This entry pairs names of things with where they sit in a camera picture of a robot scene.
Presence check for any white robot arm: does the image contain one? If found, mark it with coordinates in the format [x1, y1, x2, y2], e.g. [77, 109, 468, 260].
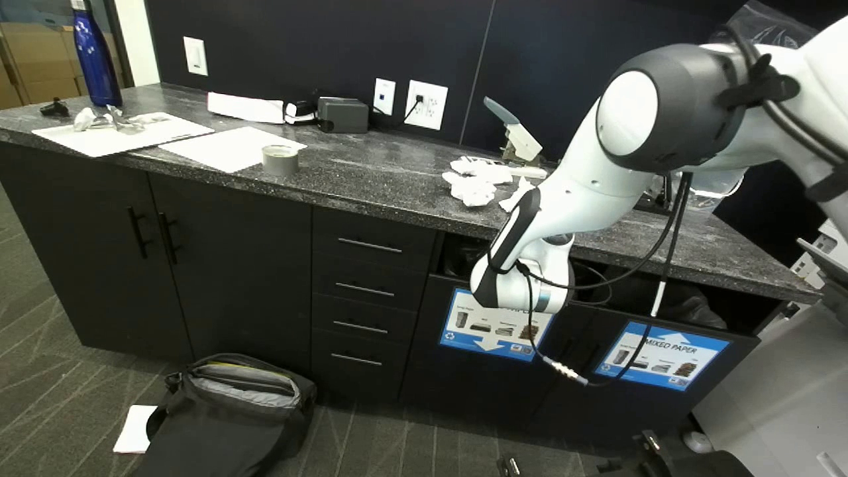
[469, 17, 848, 313]

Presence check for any black recycle bin bag left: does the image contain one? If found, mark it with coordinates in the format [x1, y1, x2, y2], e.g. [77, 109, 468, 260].
[441, 235, 489, 278]

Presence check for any black recycle bin bag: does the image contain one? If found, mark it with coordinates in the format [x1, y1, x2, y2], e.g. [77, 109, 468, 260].
[609, 272, 727, 329]
[441, 235, 489, 278]

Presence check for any black recycle bin bag right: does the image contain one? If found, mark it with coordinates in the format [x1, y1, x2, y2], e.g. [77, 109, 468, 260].
[609, 272, 727, 329]

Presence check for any black cabinet with drawers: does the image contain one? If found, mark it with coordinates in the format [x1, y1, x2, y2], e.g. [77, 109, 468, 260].
[0, 143, 815, 447]

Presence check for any left mixed paper sign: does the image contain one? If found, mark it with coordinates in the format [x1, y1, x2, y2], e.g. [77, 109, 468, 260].
[441, 289, 554, 362]

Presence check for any mixed paper sign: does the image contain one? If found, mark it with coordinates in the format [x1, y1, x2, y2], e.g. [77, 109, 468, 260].
[441, 289, 554, 362]
[596, 321, 729, 392]

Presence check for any grey white stapler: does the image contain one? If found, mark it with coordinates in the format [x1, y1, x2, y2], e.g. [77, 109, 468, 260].
[482, 95, 543, 162]

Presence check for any black power adapter box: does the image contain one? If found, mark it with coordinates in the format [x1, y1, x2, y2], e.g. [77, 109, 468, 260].
[319, 95, 370, 133]

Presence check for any roll of grey tape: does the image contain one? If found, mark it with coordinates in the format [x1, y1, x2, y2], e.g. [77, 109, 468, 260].
[262, 143, 299, 168]

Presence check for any white paper sheet right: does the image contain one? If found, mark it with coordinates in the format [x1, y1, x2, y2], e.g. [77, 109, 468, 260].
[168, 127, 302, 172]

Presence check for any white paper sheet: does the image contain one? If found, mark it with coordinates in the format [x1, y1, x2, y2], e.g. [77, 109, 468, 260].
[168, 127, 302, 172]
[38, 110, 211, 158]

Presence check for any white folded paper stack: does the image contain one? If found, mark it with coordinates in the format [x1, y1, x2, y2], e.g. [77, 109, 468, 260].
[208, 93, 295, 123]

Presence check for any black grey backpack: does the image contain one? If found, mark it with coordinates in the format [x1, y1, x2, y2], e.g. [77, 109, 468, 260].
[136, 351, 319, 477]

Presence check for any right mixed paper sign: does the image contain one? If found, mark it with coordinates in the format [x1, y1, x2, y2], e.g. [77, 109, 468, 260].
[596, 321, 729, 392]

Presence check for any white paper sheet left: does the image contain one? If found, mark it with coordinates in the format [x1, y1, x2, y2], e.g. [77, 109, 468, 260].
[38, 110, 211, 158]

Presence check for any white paper on floor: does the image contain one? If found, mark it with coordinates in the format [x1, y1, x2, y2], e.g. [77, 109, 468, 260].
[114, 404, 154, 456]

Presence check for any blue water bottle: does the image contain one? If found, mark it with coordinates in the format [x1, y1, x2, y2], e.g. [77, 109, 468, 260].
[70, 0, 123, 109]

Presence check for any white double wall outlet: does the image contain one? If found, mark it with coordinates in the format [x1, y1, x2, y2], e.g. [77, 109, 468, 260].
[407, 78, 449, 130]

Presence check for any white small wall plate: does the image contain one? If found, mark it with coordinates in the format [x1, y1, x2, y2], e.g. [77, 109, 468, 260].
[371, 76, 396, 117]

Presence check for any white light switch plate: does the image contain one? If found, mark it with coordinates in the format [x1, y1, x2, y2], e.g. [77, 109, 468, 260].
[183, 37, 211, 76]

